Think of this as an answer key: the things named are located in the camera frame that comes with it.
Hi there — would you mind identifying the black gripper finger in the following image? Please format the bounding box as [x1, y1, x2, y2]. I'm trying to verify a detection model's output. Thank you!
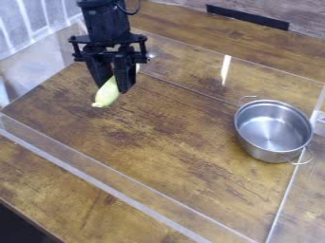
[87, 59, 112, 87]
[112, 55, 136, 93]

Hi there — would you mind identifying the stainless steel pot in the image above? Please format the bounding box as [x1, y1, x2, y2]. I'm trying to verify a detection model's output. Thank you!
[234, 96, 313, 165]

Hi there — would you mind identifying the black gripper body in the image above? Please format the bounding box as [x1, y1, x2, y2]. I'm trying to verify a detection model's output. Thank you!
[68, 0, 148, 64]

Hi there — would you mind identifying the black bar on table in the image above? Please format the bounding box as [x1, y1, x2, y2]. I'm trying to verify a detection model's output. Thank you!
[206, 4, 289, 30]

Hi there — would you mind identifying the clear acrylic enclosure panel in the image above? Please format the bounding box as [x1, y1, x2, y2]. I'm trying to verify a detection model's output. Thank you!
[0, 113, 258, 243]

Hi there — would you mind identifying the black cable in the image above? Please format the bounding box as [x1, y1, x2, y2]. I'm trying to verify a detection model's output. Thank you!
[112, 0, 142, 16]

